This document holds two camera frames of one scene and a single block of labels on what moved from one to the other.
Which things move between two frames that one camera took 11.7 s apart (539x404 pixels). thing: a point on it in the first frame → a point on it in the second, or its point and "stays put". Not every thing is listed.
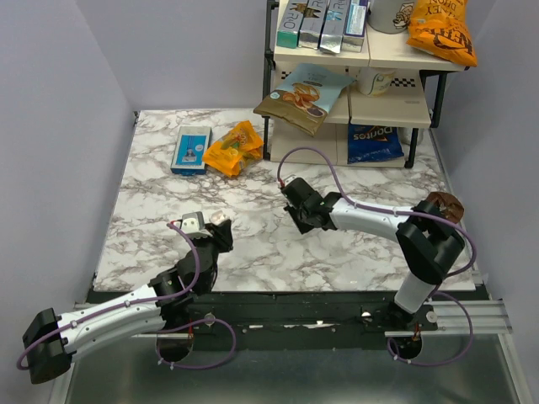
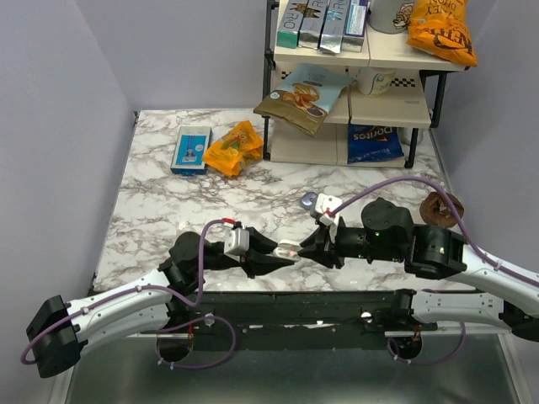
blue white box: [354, 36] stays put
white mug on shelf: [375, 82] stays put
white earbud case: [218, 217] → [287, 248]
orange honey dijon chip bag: [439, 28] stays put
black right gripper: [301, 227] → [315, 248]
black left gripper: [221, 236] → [253, 263]
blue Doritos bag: [368, 142] stays put
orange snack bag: [240, 146] stays put
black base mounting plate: [296, 313] stays put
